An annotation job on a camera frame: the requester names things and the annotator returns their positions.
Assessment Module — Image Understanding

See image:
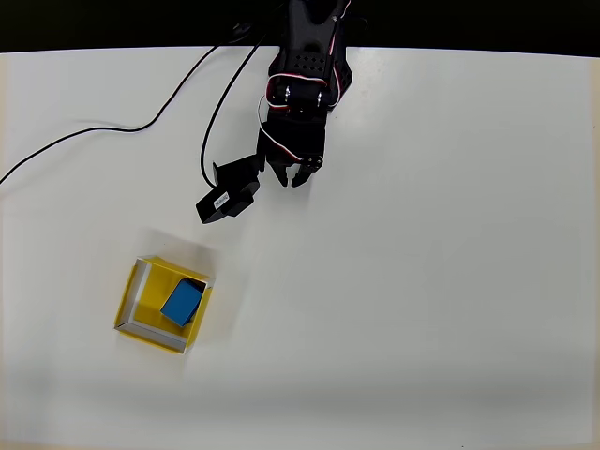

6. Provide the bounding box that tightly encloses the yellow paper box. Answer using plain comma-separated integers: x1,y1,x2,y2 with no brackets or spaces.
112,254,218,355

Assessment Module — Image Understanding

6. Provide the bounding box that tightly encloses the red white servo cable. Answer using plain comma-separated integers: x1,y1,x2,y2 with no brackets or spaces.
257,73,329,166
326,0,353,107

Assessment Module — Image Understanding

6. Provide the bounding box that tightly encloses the blue cube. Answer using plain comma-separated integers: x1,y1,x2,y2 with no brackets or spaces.
159,277,205,328

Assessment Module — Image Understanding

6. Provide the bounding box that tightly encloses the black webcam cable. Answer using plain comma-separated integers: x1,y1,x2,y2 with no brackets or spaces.
200,30,271,188

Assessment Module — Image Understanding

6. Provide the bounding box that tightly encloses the black webcam on bracket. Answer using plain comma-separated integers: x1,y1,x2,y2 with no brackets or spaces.
195,153,264,226

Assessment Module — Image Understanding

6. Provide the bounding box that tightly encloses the long black cable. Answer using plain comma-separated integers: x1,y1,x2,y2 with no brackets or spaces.
0,21,254,186

